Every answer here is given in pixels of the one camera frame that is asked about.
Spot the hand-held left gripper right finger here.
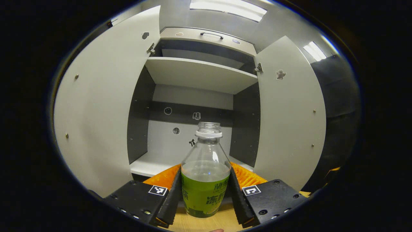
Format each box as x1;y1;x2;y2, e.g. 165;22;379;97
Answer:
228;162;308;228

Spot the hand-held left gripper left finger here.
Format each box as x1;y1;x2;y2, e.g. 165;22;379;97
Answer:
103;164;182;228

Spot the green label bottle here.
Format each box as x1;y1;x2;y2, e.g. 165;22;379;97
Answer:
181;122;232;219

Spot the grey cabinet door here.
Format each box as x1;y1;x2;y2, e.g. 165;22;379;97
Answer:
253;35;327;192
53;5;161;198

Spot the grey cabinet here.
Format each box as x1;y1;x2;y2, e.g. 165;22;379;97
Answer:
126;27;261;182

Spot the grey cabinet drawer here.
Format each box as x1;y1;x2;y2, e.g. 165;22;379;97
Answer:
160;27;258;57

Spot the ceiling light panel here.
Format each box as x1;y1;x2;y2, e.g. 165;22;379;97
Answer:
303;41;327;62
189;0;267;22

